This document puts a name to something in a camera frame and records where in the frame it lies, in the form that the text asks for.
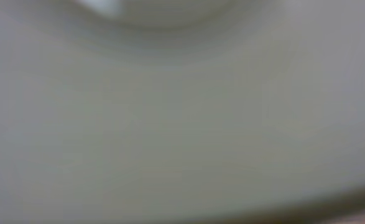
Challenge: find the cream ceramic bowl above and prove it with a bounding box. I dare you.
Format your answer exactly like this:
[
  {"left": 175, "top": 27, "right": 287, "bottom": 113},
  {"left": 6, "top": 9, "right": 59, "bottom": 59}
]
[{"left": 0, "top": 1, "right": 365, "bottom": 223}]

